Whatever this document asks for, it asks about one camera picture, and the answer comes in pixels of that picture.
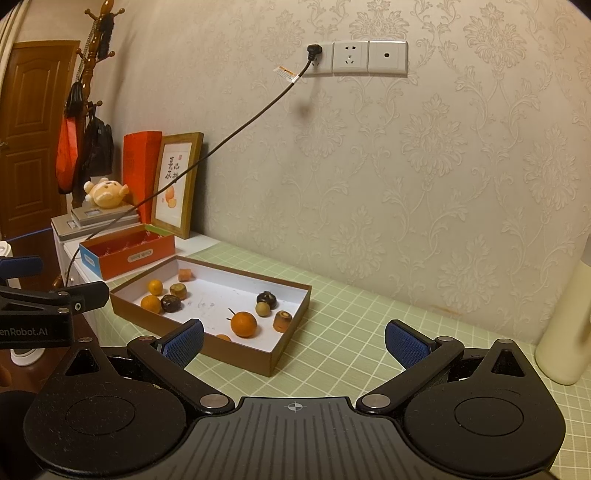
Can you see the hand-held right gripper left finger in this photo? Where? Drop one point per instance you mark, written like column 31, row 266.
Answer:
column 184, row 342

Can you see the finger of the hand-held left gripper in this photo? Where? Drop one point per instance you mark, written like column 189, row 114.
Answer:
column 90, row 294
column 21, row 266

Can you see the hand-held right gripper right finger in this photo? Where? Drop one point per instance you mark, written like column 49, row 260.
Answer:
column 406, row 344

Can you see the small orange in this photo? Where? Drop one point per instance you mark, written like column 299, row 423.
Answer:
column 244, row 324
column 155, row 287
column 224, row 338
column 150, row 304

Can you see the dark brown round fruit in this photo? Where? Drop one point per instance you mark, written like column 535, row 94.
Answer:
column 266, row 298
column 171, row 302

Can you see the green-topped carrot piece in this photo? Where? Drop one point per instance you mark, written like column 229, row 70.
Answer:
column 178, row 290

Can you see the brown cardboard tray box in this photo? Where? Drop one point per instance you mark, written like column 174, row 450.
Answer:
column 212, row 295

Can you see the small orange carrot piece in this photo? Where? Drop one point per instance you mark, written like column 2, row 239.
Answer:
column 185, row 274

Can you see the small tan round fruit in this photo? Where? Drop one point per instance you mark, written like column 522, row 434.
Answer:
column 262, row 310

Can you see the dark-topped carrot piece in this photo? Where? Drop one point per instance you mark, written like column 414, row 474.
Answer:
column 282, row 321

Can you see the white round object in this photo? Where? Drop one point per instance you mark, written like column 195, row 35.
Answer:
column 27, row 357

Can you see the green checked tablecloth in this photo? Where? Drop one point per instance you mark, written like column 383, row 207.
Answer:
column 369, row 323

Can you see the open orange gift box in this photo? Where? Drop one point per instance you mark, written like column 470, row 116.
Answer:
column 138, row 258

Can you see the stack of books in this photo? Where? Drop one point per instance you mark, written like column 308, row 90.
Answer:
column 92, row 217

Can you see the tan plush toy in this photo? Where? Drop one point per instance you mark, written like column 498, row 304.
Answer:
column 108, row 194

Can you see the red hanging bag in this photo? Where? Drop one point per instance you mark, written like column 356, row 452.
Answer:
column 68, row 152

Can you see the wooden door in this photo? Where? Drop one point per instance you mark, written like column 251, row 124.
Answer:
column 32, row 138

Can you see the black hanging bag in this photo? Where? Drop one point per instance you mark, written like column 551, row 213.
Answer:
column 98, row 147

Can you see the red paper bag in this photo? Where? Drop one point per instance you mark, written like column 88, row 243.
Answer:
column 141, row 161

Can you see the cream thermos jug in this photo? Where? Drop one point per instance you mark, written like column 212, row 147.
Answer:
column 568, row 341

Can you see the black hanging pouch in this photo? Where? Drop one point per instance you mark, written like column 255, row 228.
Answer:
column 75, row 99

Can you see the wooden coat rack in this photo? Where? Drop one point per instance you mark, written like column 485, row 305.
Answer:
column 94, row 50

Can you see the wooden picture frame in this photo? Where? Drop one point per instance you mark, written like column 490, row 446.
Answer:
column 175, row 217

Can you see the white single-hole wall plate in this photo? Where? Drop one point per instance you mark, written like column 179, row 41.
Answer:
column 397, row 57

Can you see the white five-hole wall socket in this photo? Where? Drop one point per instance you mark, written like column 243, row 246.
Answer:
column 351, row 48

